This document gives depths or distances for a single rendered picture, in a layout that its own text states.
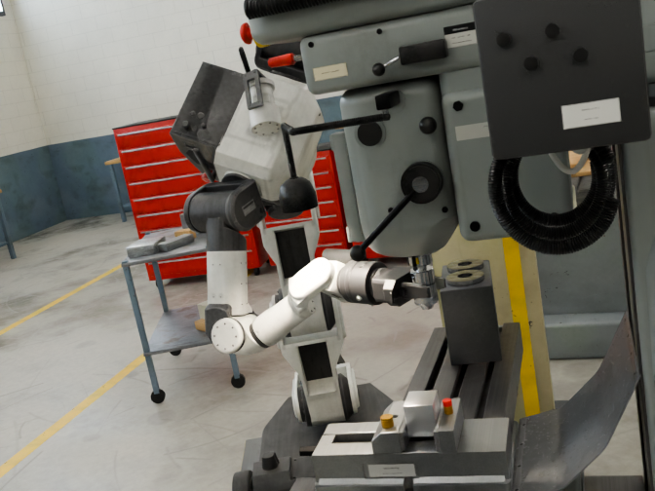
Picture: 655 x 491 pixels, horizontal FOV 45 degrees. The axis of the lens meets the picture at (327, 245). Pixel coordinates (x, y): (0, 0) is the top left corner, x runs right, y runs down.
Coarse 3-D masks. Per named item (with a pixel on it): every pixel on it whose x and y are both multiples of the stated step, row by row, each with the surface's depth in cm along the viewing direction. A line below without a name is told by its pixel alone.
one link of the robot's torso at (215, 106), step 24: (240, 48) 181; (216, 72) 185; (264, 72) 185; (192, 96) 183; (216, 96) 183; (240, 96) 182; (288, 96) 181; (312, 96) 184; (192, 120) 181; (216, 120) 181; (240, 120) 180; (288, 120) 179; (312, 120) 183; (192, 144) 183; (216, 144) 179; (240, 144) 178; (264, 144) 178; (312, 144) 189; (216, 168) 181; (240, 168) 178; (264, 168) 176; (288, 168) 179; (312, 168) 202; (264, 192) 183
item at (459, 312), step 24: (456, 264) 197; (480, 264) 193; (456, 288) 182; (480, 288) 180; (456, 312) 183; (480, 312) 182; (456, 336) 184; (480, 336) 183; (456, 360) 186; (480, 360) 185
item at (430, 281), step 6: (432, 276) 150; (414, 282) 150; (420, 282) 150; (426, 282) 150; (432, 282) 150; (432, 288) 150; (432, 294) 150; (414, 300) 152; (420, 300) 151; (426, 300) 150; (432, 300) 151; (438, 300) 152
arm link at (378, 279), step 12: (360, 264) 159; (372, 264) 158; (384, 264) 161; (360, 276) 157; (372, 276) 157; (384, 276) 155; (396, 276) 153; (408, 276) 154; (360, 288) 157; (372, 288) 155; (384, 288) 151; (396, 288) 150; (360, 300) 158; (372, 300) 158; (384, 300) 154; (396, 300) 151; (408, 300) 154
